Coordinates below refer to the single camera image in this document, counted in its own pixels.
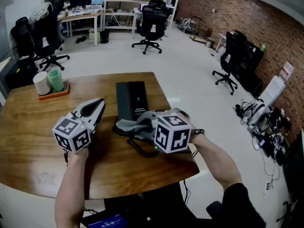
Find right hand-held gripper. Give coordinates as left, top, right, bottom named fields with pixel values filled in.
left=144, top=110, right=192, bottom=154

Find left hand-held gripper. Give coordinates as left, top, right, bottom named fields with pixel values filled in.
left=52, top=98, right=106, bottom=154

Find grey cloth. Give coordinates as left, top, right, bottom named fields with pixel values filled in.
left=115, top=107, right=190, bottom=141

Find black desk phone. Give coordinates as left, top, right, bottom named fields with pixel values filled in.
left=115, top=81, right=150, bottom=123

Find person's left forearm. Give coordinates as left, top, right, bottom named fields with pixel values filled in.
left=54, top=147, right=90, bottom=228

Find person's right forearm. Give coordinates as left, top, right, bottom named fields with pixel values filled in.
left=189, top=129, right=243, bottom=192

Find wooden desk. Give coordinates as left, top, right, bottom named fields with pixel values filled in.
left=0, top=72, right=200, bottom=200

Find orange tray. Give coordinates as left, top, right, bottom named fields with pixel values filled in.
left=37, top=79, right=71, bottom=101

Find green cup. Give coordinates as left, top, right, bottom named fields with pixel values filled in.
left=48, top=69, right=65, bottom=92

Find white cup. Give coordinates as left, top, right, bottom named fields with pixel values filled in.
left=32, top=71, right=52, bottom=96

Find black waste bin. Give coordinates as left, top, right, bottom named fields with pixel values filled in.
left=99, top=29, right=110, bottom=44

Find white storage box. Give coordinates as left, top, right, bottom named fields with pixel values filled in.
left=88, top=28, right=101, bottom=40

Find black office chair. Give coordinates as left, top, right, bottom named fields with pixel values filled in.
left=131, top=0, right=172, bottom=55
left=10, top=17, right=36, bottom=59
left=28, top=2, right=71, bottom=72
left=212, top=31, right=249, bottom=96

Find black box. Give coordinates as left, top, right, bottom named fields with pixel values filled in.
left=4, top=58, right=39, bottom=90

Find black chair armrest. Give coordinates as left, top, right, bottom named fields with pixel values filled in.
left=206, top=200, right=223, bottom=219

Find white table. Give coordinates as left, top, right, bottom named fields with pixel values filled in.
left=58, top=9, right=104, bottom=47

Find person's black sleeve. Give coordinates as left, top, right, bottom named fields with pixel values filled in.
left=206, top=182, right=267, bottom=228

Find black cabinet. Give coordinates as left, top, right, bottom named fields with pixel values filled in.
left=234, top=29, right=266, bottom=97

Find open laptop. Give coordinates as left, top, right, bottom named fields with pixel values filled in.
left=87, top=0, right=105, bottom=13

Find white jacket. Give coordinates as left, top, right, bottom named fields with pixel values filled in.
left=28, top=2, right=53, bottom=24

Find white shelf unit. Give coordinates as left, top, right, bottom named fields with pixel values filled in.
left=44, top=0, right=183, bottom=38

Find white board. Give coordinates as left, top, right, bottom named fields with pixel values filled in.
left=257, top=75, right=286, bottom=107

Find tablet with blue screen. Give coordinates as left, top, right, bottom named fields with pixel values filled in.
left=80, top=213, right=130, bottom=228

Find large black screen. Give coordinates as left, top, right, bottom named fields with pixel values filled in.
left=283, top=129, right=304, bottom=200

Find white papers with red print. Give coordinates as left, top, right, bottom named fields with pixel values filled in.
left=279, top=61, right=295, bottom=82

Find black coiled phone cord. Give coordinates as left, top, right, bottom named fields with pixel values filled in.
left=113, top=121, right=160, bottom=158

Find black cable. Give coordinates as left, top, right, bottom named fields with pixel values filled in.
left=182, top=179, right=191, bottom=207

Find heap of cables and electronics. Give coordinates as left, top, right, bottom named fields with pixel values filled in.
left=235, top=98, right=293, bottom=166

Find wooden frame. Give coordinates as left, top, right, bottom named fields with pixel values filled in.
left=190, top=15, right=214, bottom=44

